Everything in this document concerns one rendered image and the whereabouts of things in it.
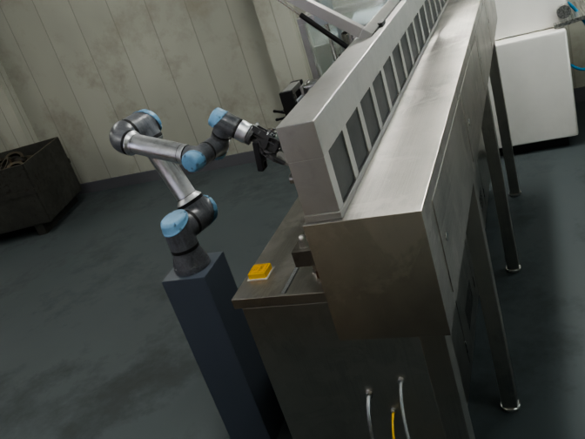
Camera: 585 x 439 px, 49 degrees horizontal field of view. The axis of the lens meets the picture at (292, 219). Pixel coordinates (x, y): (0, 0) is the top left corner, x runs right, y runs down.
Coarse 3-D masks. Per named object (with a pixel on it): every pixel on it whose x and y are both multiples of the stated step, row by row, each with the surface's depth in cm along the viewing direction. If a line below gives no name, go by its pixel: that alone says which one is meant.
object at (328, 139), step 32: (416, 0) 239; (448, 0) 321; (384, 32) 185; (416, 32) 234; (352, 64) 156; (384, 64) 183; (416, 64) 224; (320, 96) 138; (352, 96) 148; (384, 96) 179; (288, 128) 125; (320, 128) 126; (352, 128) 147; (384, 128) 172; (288, 160) 129; (320, 160) 127; (352, 160) 143; (320, 192) 131; (352, 192) 139
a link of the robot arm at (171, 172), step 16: (144, 112) 255; (144, 128) 252; (160, 128) 260; (160, 160) 256; (176, 176) 258; (176, 192) 260; (192, 192) 261; (192, 208) 259; (208, 208) 263; (208, 224) 264
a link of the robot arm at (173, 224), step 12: (168, 216) 256; (180, 216) 252; (192, 216) 256; (168, 228) 250; (180, 228) 250; (192, 228) 254; (168, 240) 253; (180, 240) 251; (192, 240) 254; (180, 252) 253
